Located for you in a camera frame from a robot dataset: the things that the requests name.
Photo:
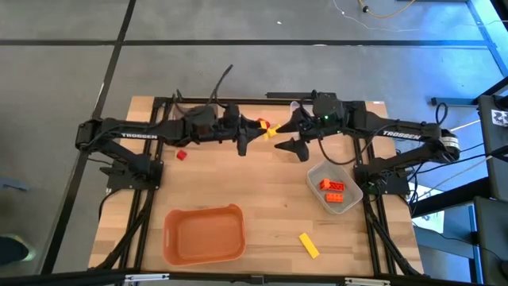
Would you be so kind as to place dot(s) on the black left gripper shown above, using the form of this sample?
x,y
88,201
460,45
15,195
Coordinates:
x,y
228,127

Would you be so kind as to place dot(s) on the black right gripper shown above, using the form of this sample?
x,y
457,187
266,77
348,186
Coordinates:
x,y
311,129

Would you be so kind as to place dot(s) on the yellow arch toy block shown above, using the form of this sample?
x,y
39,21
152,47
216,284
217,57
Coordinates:
x,y
274,131

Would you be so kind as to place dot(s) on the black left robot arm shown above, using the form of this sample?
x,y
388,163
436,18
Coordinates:
x,y
139,136

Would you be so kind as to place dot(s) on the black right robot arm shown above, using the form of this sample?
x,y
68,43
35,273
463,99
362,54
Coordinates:
x,y
401,135

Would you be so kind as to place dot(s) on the red toy block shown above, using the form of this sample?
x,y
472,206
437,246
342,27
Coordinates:
x,y
182,155
263,119

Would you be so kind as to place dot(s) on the clear plastic bin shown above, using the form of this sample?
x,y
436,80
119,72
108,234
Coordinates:
x,y
295,106

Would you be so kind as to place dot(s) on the black power strip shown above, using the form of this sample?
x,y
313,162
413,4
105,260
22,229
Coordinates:
x,y
285,95

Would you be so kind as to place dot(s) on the white plastic bin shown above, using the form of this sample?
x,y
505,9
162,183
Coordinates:
x,y
351,195

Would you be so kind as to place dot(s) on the long yellow toy block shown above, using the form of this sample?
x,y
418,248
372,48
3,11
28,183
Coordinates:
x,y
309,245

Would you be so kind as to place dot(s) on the orange plastic bin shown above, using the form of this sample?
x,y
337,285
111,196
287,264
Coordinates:
x,y
204,238

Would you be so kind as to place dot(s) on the blue metal bar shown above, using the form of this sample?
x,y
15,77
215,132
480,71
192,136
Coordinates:
x,y
452,101

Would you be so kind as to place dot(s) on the black case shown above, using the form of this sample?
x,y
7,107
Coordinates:
x,y
490,238
494,159

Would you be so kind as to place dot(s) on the white marker tag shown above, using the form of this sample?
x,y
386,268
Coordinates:
x,y
501,118

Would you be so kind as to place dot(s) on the blue metal beam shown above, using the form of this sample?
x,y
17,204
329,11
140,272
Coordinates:
x,y
486,37

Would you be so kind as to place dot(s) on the person's shoe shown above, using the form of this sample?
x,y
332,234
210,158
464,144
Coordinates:
x,y
12,251

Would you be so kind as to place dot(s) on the silver bracket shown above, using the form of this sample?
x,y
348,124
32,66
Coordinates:
x,y
147,277
367,282

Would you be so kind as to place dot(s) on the black camera rig beam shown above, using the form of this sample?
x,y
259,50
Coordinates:
x,y
79,278

